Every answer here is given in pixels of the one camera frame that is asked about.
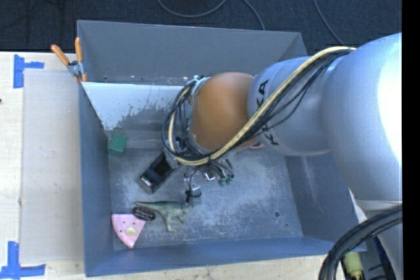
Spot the grey metal bin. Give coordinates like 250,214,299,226
76,19,368,278

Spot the dark brown oval disc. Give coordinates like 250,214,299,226
131,206,157,222

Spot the dark green block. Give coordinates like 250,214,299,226
108,132,129,158

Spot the pale flat board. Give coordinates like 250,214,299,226
18,70,87,265

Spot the pink wedge toy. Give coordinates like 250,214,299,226
110,213,147,249

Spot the green toy dinosaur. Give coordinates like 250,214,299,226
135,199,195,234

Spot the black cylinder on white bracket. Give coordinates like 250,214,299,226
182,170,203,206

